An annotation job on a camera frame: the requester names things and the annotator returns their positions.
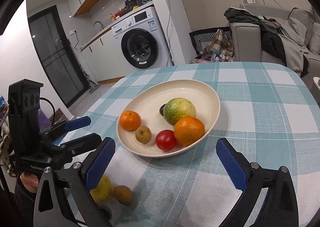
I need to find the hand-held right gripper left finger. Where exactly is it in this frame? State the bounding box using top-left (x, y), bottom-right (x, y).
top-left (33, 137), bottom-right (117, 227)

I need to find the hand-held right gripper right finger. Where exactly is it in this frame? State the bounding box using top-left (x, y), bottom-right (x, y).
top-left (216, 138), bottom-right (299, 227)

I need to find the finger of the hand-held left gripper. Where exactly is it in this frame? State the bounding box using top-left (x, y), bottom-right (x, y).
top-left (53, 133), bottom-right (102, 155)
top-left (39, 116), bottom-right (92, 140)

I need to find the yellow lemon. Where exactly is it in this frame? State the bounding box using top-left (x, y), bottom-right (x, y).
top-left (89, 175), bottom-right (114, 204)

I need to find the small brown fruit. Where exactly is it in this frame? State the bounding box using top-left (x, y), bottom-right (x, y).
top-left (135, 125), bottom-right (152, 144)
top-left (113, 185), bottom-right (134, 205)

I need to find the orange tangerine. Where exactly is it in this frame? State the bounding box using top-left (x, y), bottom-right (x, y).
top-left (174, 116), bottom-right (205, 146)
top-left (119, 111), bottom-right (142, 131)

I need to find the red tomato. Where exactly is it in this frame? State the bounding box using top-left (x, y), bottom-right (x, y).
top-left (155, 129), bottom-right (177, 151)

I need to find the green yellow mango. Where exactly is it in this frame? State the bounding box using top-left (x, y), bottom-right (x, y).
top-left (164, 98), bottom-right (197, 126)

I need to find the cream round plate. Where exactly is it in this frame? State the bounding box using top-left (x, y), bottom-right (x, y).
top-left (116, 79), bottom-right (221, 159)

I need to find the person's left forearm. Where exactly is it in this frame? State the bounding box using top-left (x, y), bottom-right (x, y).
top-left (13, 179), bottom-right (38, 227)

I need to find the person's left hand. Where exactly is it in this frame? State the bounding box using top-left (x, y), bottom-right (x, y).
top-left (20, 171), bottom-right (40, 194)

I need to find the purple bag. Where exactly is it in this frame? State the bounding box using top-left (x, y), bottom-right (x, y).
top-left (37, 108), bottom-right (52, 130)

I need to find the floor mop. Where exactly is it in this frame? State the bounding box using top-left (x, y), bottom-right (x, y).
top-left (84, 70), bottom-right (101, 93)

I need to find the black glass door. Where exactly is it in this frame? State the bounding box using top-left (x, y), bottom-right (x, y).
top-left (27, 6), bottom-right (89, 108)

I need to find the white kitchen base cabinet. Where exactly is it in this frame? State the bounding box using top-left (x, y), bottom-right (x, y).
top-left (80, 27), bottom-right (126, 84)

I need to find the white washing machine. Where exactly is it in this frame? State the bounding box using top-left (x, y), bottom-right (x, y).
top-left (111, 6), bottom-right (174, 70)

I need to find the plaid cloth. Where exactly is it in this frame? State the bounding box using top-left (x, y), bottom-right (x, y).
top-left (201, 29), bottom-right (235, 63)

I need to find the grey sofa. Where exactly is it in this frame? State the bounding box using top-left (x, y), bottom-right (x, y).
top-left (229, 7), bottom-right (320, 76)

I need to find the black laundry basket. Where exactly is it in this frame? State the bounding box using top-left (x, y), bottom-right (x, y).
top-left (189, 28), bottom-right (233, 59)

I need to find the black rice cooker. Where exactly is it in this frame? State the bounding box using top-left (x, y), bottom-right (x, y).
top-left (124, 0), bottom-right (144, 11)

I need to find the dark clothes pile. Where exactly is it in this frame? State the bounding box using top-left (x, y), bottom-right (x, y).
top-left (224, 7), bottom-right (310, 78)

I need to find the grey cushion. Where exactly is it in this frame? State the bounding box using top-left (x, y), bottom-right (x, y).
top-left (287, 7), bottom-right (316, 48)
top-left (306, 22), bottom-right (320, 56)

